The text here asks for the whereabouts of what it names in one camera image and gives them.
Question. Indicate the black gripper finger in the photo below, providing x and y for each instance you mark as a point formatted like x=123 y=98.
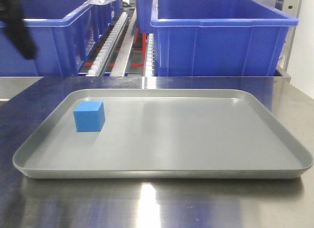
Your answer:
x=11 y=13

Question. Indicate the large blue bin left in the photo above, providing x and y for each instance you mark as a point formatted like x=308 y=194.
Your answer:
x=65 y=33

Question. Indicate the large blue bin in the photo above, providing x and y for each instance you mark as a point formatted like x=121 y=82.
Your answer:
x=217 y=37
x=65 y=33

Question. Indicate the white roller track left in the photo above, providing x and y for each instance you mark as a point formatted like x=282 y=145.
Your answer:
x=102 y=60

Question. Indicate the white roller track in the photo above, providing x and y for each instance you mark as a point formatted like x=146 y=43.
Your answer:
x=102 y=60
x=149 y=57

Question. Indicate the blue cube block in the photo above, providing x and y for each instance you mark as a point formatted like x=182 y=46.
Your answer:
x=89 y=116

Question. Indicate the blue bin rear middle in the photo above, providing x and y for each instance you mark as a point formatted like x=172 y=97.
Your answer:
x=144 y=11

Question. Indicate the white roller track right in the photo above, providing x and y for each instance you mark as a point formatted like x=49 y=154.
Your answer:
x=149 y=57

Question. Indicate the grey plastic tray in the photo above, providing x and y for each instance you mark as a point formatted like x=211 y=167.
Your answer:
x=165 y=133

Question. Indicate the large blue bin right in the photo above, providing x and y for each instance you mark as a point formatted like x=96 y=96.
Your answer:
x=217 y=37

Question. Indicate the steel shelf divider rail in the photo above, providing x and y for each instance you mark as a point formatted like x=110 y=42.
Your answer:
x=122 y=63

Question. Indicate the steel shelf upright post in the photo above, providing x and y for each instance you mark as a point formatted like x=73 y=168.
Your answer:
x=291 y=7

